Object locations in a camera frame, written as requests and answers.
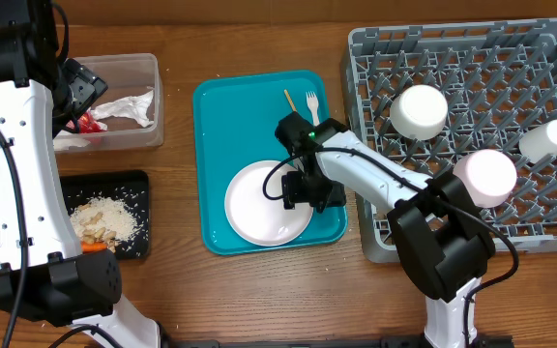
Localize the red sauce packet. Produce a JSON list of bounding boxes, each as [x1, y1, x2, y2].
[[65, 112, 107, 133]]

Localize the white napkin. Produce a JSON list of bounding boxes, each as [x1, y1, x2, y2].
[[53, 89, 156, 151]]

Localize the white round plate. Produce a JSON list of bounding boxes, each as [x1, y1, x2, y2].
[[224, 160, 313, 247]]

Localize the white plastic fork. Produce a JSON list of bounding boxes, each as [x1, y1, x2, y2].
[[306, 91, 320, 126]]

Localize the wooden chopstick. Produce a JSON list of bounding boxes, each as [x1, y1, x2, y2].
[[283, 89, 298, 112]]

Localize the white bowl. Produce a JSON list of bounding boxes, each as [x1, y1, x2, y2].
[[390, 85, 449, 140]]

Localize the rice and food scraps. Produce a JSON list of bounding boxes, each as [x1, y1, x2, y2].
[[70, 197, 142, 253]]

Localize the pink bowl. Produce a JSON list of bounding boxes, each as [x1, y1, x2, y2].
[[453, 149, 517, 208]]

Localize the white paper cup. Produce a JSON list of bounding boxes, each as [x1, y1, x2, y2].
[[518, 120, 557, 163]]

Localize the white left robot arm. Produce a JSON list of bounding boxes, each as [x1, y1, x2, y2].
[[0, 0, 169, 347]]

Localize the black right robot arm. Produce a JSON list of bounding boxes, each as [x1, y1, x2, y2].
[[275, 112, 495, 347]]

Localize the black waste tray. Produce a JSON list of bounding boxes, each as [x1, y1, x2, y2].
[[61, 170, 151, 260]]

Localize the grey dishwasher rack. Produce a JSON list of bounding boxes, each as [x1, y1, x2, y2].
[[341, 18, 557, 253]]

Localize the clear plastic bin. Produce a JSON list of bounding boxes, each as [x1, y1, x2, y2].
[[54, 53, 163, 153]]

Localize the teal plastic tray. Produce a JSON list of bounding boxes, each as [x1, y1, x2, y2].
[[192, 71, 330, 256]]

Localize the orange carrot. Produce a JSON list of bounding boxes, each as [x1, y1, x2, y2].
[[81, 242, 107, 253]]

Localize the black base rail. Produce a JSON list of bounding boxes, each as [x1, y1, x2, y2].
[[161, 334, 516, 348]]

